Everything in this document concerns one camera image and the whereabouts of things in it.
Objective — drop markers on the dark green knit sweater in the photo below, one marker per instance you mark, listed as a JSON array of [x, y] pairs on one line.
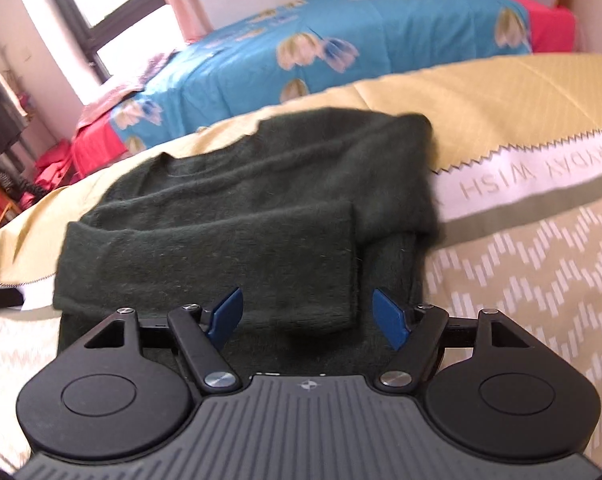
[[307, 216]]

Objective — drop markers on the clothes rack with garments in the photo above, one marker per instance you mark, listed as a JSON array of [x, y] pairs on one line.
[[13, 121]]

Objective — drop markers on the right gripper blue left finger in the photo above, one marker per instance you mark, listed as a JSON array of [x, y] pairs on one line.
[[201, 333]]

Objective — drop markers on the yellow patterned bed cover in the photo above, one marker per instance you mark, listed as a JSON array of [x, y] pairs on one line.
[[518, 174]]

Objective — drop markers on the black framed window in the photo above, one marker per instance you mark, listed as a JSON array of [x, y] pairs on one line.
[[106, 15]]

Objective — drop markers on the red bed sheet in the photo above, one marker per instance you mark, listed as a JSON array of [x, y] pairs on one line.
[[551, 20]]

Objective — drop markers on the red clothes pile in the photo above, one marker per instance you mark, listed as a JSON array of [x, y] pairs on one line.
[[54, 169]]

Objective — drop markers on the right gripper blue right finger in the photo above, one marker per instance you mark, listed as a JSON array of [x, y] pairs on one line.
[[415, 334]]

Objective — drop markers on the blue floral quilt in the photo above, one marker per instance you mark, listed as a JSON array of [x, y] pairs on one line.
[[321, 55]]

